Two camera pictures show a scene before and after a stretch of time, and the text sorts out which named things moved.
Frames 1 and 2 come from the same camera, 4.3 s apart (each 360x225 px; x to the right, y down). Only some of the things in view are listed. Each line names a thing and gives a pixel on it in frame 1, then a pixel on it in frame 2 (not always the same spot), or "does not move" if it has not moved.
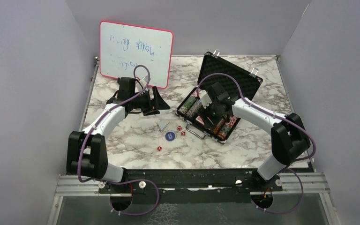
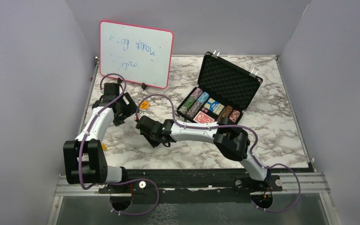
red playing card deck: (199, 119) does not move
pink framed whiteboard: (123, 47) does not move
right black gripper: (205, 114) -> (153, 144)
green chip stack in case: (187, 105) does not move
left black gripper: (154, 105) -> (130, 108)
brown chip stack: (194, 108) does not move
